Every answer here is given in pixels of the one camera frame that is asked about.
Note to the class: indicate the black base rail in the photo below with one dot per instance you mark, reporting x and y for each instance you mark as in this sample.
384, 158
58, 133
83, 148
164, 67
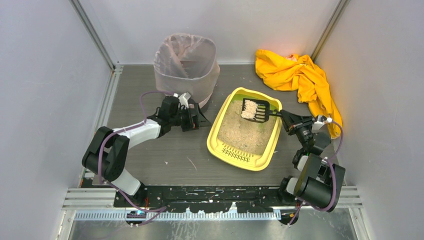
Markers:
216, 199

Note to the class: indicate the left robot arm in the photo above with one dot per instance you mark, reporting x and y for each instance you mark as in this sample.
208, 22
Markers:
107, 152

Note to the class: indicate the yellow litter box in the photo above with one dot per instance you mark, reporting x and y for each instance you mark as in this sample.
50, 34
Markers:
242, 143

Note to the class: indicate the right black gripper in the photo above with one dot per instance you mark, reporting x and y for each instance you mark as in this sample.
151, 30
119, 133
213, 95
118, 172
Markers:
293, 122

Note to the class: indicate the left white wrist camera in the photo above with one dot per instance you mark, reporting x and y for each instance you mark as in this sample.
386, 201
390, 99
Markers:
184, 99

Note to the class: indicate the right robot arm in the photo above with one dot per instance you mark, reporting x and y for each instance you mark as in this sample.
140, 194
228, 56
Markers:
320, 181

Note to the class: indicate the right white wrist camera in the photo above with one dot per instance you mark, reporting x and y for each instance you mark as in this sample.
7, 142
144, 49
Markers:
319, 121

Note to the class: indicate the black litter scoop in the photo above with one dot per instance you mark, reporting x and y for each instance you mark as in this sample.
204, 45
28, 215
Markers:
258, 111

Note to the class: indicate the trash bin with pink bag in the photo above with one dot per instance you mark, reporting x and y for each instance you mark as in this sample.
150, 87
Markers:
187, 63

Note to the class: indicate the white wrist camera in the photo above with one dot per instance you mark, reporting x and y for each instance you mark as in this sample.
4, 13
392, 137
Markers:
319, 121
184, 99

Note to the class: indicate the yellow cloth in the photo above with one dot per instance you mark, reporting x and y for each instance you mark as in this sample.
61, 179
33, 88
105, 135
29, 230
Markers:
301, 74

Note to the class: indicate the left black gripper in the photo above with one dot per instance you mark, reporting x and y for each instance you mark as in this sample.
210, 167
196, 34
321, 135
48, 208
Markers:
194, 118

